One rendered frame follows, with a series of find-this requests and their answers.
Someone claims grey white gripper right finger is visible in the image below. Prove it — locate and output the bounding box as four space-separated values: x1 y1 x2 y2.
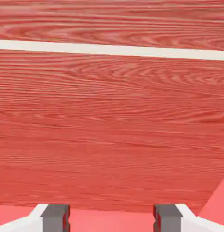
153 203 224 232

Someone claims red wood cabinet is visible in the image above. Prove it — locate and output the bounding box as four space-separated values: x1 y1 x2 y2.
0 0 224 216

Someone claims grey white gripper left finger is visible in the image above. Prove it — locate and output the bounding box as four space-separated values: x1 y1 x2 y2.
0 203 71 232

